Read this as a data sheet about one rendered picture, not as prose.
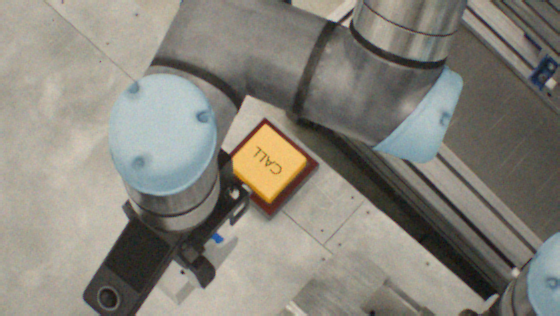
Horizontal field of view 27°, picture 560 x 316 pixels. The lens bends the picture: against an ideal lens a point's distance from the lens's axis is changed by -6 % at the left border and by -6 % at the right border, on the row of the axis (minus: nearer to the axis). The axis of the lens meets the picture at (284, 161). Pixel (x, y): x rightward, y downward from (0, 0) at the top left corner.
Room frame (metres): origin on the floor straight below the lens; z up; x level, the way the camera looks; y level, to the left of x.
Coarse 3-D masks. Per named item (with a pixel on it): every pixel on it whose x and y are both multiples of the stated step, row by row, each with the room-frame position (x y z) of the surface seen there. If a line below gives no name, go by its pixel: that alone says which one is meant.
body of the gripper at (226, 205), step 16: (224, 160) 0.30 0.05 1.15; (224, 176) 0.30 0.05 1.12; (224, 192) 0.29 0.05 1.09; (240, 192) 0.29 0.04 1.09; (224, 208) 0.28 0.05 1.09; (208, 224) 0.26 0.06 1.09; (192, 240) 0.25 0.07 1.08; (208, 240) 0.25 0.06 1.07; (176, 256) 0.24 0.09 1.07; (192, 256) 0.24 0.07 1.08
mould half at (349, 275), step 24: (336, 264) 0.28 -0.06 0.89; (360, 264) 0.29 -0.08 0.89; (312, 288) 0.26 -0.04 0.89; (336, 288) 0.26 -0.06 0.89; (360, 288) 0.26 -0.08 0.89; (288, 312) 0.23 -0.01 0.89; (312, 312) 0.23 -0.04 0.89; (336, 312) 0.23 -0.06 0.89; (360, 312) 0.24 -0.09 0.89; (432, 312) 0.24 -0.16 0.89
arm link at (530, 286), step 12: (552, 240) 0.22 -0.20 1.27; (540, 252) 0.21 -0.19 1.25; (552, 252) 0.21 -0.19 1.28; (528, 264) 0.21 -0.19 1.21; (540, 264) 0.20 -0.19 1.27; (552, 264) 0.20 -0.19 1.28; (528, 276) 0.20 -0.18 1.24; (540, 276) 0.19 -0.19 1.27; (552, 276) 0.19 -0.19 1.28; (516, 288) 0.20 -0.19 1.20; (528, 288) 0.19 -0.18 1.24; (540, 288) 0.18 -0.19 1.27; (552, 288) 0.18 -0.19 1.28; (516, 300) 0.19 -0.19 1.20; (528, 300) 0.18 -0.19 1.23; (540, 300) 0.18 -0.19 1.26; (552, 300) 0.17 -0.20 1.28; (516, 312) 0.18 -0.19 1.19; (528, 312) 0.18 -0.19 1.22; (540, 312) 0.17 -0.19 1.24; (552, 312) 0.17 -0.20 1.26
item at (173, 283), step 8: (216, 232) 0.30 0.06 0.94; (216, 240) 0.29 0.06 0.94; (176, 264) 0.26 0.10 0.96; (168, 272) 0.25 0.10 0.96; (176, 272) 0.25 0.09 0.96; (184, 272) 0.25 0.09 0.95; (160, 280) 0.24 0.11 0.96; (168, 280) 0.24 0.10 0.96; (176, 280) 0.24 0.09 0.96; (184, 280) 0.24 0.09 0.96; (160, 288) 0.24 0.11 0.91; (168, 288) 0.23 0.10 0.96; (176, 288) 0.23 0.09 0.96; (184, 288) 0.24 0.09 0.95; (192, 288) 0.24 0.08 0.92; (168, 296) 0.23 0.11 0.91; (176, 296) 0.23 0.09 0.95; (184, 296) 0.23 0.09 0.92
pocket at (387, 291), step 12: (384, 288) 0.27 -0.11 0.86; (396, 288) 0.27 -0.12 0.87; (372, 300) 0.25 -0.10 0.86; (384, 300) 0.26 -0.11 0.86; (396, 300) 0.26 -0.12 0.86; (408, 300) 0.25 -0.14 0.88; (372, 312) 0.24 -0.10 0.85; (384, 312) 0.24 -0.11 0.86; (396, 312) 0.24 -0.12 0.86; (408, 312) 0.24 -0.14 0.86; (420, 312) 0.24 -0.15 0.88
